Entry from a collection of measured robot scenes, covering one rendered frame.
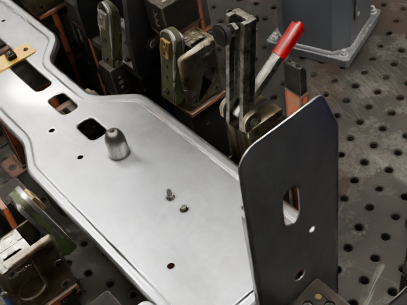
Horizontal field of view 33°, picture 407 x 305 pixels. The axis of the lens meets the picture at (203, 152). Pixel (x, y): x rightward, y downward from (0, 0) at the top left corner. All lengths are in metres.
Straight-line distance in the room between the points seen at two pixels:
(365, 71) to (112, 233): 0.82
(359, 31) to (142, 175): 0.79
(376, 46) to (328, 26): 0.15
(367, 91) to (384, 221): 0.35
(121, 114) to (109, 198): 0.17
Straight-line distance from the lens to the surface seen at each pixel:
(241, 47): 0.87
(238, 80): 0.92
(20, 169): 1.50
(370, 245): 1.24
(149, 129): 1.05
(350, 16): 1.53
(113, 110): 1.10
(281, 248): 0.66
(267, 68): 0.95
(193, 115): 1.12
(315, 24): 1.54
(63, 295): 0.98
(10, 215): 1.05
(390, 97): 1.50
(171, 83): 1.08
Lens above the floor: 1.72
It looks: 46 degrees down
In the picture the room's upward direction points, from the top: 12 degrees counter-clockwise
